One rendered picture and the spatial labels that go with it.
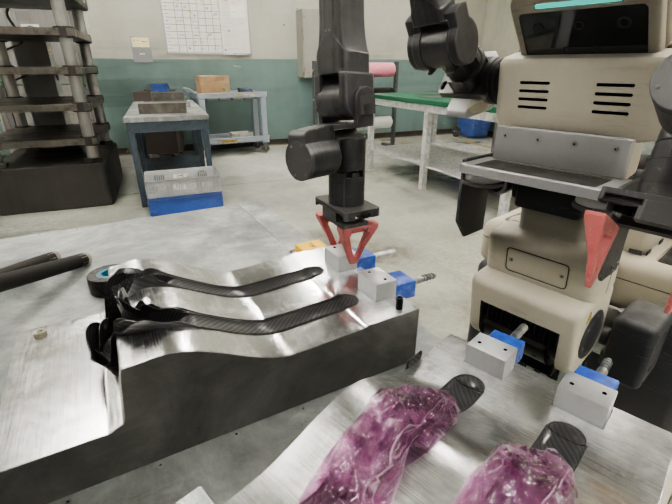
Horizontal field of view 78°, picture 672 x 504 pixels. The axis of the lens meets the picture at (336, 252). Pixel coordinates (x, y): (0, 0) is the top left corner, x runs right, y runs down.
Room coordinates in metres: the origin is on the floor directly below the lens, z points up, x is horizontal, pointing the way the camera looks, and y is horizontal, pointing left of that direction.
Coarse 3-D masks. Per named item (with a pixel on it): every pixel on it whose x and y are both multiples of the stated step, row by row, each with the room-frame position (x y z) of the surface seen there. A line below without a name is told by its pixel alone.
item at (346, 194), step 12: (336, 180) 0.63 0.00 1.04; (348, 180) 0.62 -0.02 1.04; (360, 180) 0.63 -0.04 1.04; (336, 192) 0.63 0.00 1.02; (348, 192) 0.62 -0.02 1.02; (360, 192) 0.63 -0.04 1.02; (324, 204) 0.65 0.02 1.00; (336, 204) 0.63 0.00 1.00; (348, 204) 0.62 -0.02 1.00; (360, 204) 0.63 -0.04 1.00; (372, 204) 0.64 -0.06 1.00; (348, 216) 0.59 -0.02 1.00; (372, 216) 0.61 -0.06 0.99
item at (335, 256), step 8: (328, 248) 0.65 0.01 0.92; (336, 248) 0.65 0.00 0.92; (328, 256) 0.65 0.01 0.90; (336, 256) 0.62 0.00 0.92; (344, 256) 0.62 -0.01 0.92; (368, 256) 0.65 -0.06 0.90; (376, 256) 0.68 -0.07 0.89; (384, 256) 0.68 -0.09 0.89; (328, 264) 0.65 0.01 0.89; (336, 264) 0.62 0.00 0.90; (344, 264) 0.62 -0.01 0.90; (352, 264) 0.63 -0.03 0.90; (360, 264) 0.64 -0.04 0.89; (368, 264) 0.65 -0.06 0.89
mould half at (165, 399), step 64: (320, 256) 0.68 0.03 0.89; (320, 320) 0.48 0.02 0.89; (384, 320) 0.48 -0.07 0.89; (64, 384) 0.38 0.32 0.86; (128, 384) 0.33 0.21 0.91; (192, 384) 0.35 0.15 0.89; (256, 384) 0.39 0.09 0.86; (320, 384) 0.43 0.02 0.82; (0, 448) 0.29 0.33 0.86; (64, 448) 0.29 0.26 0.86; (128, 448) 0.32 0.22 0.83
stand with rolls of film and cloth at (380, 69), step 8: (312, 64) 6.11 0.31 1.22; (376, 64) 6.61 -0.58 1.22; (384, 64) 6.69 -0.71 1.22; (392, 64) 6.78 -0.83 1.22; (312, 72) 6.11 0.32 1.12; (376, 72) 6.58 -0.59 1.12; (384, 72) 6.66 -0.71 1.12; (392, 72) 6.75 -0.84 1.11; (312, 80) 6.12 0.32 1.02; (312, 88) 6.12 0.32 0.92; (376, 88) 6.64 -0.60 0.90; (384, 88) 6.71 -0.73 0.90; (392, 88) 6.79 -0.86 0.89; (392, 112) 6.90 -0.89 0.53; (344, 120) 6.33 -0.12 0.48; (352, 120) 6.40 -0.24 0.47; (376, 120) 6.62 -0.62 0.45; (384, 120) 6.70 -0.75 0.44; (392, 120) 6.79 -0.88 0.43; (360, 128) 6.46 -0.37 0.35; (376, 128) 6.66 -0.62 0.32; (392, 128) 6.89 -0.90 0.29; (392, 136) 6.88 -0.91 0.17; (384, 144) 7.03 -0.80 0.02; (392, 144) 6.88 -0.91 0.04
